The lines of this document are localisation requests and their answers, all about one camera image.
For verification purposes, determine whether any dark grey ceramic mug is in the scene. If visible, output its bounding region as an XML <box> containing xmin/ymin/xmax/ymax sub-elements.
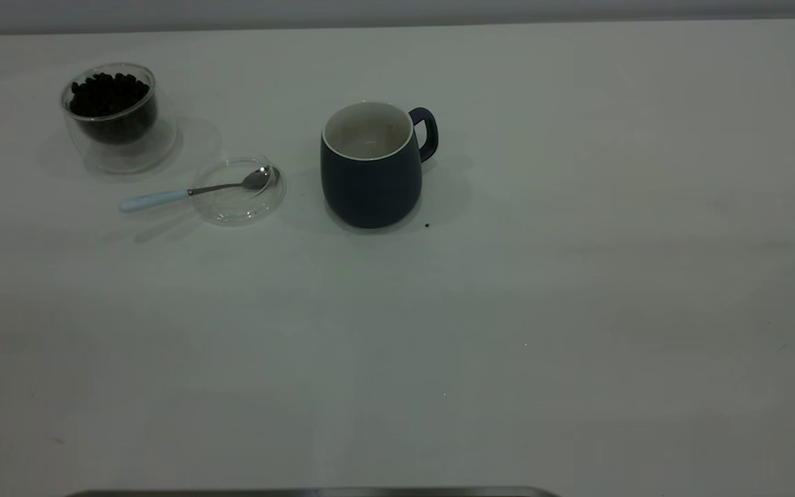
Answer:
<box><xmin>320</xmin><ymin>101</ymin><xmax>439</xmax><ymax>229</ymax></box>

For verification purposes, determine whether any clear round glass lid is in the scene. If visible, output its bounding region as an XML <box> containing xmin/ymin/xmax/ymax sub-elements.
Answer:
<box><xmin>192</xmin><ymin>157</ymin><xmax>286</xmax><ymax>226</ymax></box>

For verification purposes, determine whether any metal spoon pale blue handle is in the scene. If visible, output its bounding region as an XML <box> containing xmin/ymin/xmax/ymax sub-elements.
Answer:
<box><xmin>119</xmin><ymin>166</ymin><xmax>273</xmax><ymax>213</ymax></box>

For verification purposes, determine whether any dark coffee beans pile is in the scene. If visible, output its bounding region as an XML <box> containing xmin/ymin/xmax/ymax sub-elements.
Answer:
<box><xmin>68</xmin><ymin>72</ymin><xmax>158</xmax><ymax>144</ymax></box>

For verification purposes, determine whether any clear double-wall glass cup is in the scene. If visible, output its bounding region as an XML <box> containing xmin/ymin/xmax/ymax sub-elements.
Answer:
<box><xmin>61</xmin><ymin>62</ymin><xmax>179</xmax><ymax>173</ymax></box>

